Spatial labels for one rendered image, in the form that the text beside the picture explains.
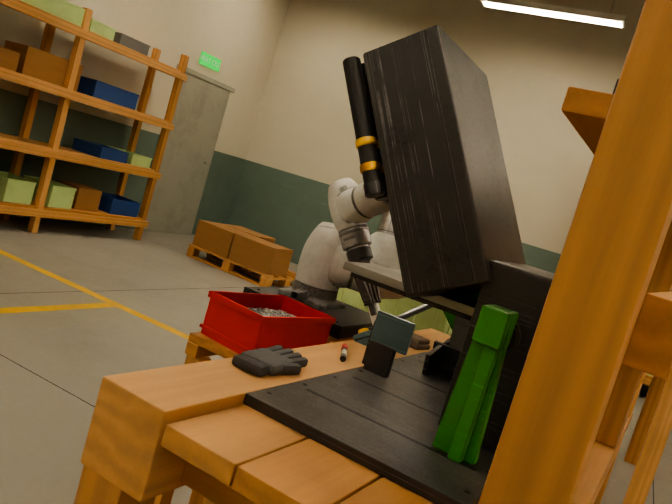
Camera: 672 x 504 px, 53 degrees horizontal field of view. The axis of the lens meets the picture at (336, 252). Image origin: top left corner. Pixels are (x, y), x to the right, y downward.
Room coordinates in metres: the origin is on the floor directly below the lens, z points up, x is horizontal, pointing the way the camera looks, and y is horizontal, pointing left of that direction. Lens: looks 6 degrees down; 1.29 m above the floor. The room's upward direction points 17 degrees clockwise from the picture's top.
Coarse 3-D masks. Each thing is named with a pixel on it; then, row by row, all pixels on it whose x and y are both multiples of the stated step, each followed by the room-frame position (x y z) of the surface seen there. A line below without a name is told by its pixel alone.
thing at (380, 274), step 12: (348, 264) 1.51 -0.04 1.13; (360, 264) 1.54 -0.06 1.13; (372, 264) 1.62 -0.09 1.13; (360, 276) 1.50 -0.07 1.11; (372, 276) 1.48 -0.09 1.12; (384, 276) 1.47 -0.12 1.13; (396, 276) 1.52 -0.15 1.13; (384, 288) 1.47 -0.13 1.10; (396, 288) 1.45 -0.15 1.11; (420, 300) 1.43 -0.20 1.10; (432, 300) 1.41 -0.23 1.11; (444, 300) 1.40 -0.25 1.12; (456, 300) 1.40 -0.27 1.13; (468, 300) 1.47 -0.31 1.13; (456, 312) 1.39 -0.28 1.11; (468, 312) 1.37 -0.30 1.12
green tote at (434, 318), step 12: (348, 300) 2.76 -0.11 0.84; (360, 300) 2.73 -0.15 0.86; (384, 300) 2.68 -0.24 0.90; (396, 300) 2.66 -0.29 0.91; (408, 300) 2.63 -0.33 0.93; (396, 312) 2.65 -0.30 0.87; (432, 312) 2.57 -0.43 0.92; (420, 324) 2.59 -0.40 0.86; (432, 324) 2.57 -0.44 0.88; (444, 324) 2.54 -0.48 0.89
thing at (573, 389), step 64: (640, 64) 0.74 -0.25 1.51; (640, 128) 0.73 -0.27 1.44; (640, 192) 0.72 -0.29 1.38; (576, 256) 0.74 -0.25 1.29; (640, 256) 0.71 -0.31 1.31; (576, 320) 0.73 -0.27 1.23; (576, 384) 0.72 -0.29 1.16; (640, 384) 1.94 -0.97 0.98; (512, 448) 0.73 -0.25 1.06; (576, 448) 0.71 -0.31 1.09
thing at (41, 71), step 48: (0, 0) 5.54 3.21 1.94; (48, 0) 6.04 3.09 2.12; (0, 48) 5.75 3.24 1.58; (48, 48) 6.59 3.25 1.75; (144, 48) 7.20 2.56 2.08; (96, 96) 6.76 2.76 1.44; (144, 96) 7.88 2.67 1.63; (0, 144) 5.82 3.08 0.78; (48, 144) 6.40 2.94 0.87; (96, 144) 7.41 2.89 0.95; (0, 192) 6.10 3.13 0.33; (48, 192) 6.55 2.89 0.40; (96, 192) 7.08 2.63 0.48
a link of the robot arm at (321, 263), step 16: (320, 224) 2.23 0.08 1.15; (320, 240) 2.18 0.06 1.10; (336, 240) 2.18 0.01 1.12; (304, 256) 2.20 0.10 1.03; (320, 256) 2.17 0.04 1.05; (336, 256) 2.17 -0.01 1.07; (304, 272) 2.19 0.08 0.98; (320, 272) 2.17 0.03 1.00; (336, 272) 2.17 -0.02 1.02; (320, 288) 2.18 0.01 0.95; (336, 288) 2.22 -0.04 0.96
